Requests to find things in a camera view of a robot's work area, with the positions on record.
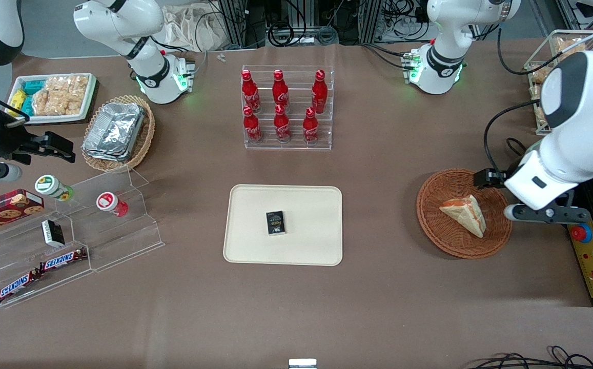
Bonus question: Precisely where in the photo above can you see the white plastic bag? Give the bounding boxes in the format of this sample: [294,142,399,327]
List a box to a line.
[162,4,231,53]

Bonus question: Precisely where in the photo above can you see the oval light wicker basket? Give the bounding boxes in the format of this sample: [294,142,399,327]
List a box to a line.
[80,94,156,173]

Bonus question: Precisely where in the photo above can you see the triangular sandwich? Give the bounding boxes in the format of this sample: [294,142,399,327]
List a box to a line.
[439,194,487,239]

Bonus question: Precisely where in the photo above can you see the round brown wicker basket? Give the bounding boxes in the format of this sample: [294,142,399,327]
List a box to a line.
[416,169,514,260]

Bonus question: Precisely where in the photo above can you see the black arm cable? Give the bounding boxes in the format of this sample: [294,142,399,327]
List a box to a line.
[496,20,593,76]

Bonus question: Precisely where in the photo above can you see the clear snack container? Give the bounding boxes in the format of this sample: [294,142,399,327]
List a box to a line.
[524,29,593,136]

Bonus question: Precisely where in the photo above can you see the black base cables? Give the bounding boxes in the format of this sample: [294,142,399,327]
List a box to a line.
[362,43,416,71]

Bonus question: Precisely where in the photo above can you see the clear acrylic bottle rack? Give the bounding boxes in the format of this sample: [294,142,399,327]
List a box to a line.
[241,65,334,151]

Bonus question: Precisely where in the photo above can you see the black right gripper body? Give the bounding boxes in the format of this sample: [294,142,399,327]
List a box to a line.
[0,115,36,165]

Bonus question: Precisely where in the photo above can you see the green lidded small bottle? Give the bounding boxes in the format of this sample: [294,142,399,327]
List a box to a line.
[34,174,75,202]

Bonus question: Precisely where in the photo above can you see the black floor cables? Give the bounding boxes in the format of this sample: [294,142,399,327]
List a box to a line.
[468,345,593,369]

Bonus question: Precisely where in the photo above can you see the black and white small box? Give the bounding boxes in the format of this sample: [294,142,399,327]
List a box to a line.
[41,219,66,248]

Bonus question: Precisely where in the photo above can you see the white rectangular snack tray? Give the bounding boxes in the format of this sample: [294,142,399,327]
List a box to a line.
[6,73,98,126]

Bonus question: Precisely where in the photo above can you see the red cola bottle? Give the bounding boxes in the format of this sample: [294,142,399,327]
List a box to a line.
[311,69,329,115]
[241,70,261,114]
[273,104,293,144]
[272,69,291,111]
[302,107,320,146]
[242,106,264,145]

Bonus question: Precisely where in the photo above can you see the aluminium frame post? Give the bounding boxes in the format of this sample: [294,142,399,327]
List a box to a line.
[359,0,383,43]
[218,0,249,48]

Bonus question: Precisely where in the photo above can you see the red cookie box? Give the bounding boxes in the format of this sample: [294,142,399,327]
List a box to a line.
[0,188,46,238]

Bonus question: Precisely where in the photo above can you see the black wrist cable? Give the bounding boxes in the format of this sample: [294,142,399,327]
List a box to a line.
[483,98,542,178]

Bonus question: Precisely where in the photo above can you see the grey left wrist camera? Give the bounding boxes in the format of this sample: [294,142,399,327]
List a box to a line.
[504,204,590,224]

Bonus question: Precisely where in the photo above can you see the clear bag of rice crackers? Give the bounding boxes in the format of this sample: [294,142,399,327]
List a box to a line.
[31,75,90,117]

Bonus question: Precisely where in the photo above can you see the red small drink bottle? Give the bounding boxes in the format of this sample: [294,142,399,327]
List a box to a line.
[96,192,129,218]

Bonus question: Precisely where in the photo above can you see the Snickers chocolate bar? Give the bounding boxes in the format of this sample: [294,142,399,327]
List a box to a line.
[0,270,43,303]
[38,247,89,273]

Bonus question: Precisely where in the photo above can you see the small black card box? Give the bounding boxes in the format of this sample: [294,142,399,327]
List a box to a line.
[265,210,287,237]

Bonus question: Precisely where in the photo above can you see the stack of foil trays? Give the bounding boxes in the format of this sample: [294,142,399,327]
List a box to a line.
[81,101,146,162]

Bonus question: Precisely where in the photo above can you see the beige plastic tray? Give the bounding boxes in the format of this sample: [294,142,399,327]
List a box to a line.
[223,184,343,267]

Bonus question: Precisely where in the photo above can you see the clear acrylic step shelf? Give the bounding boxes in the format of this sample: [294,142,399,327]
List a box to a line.
[0,166,166,309]

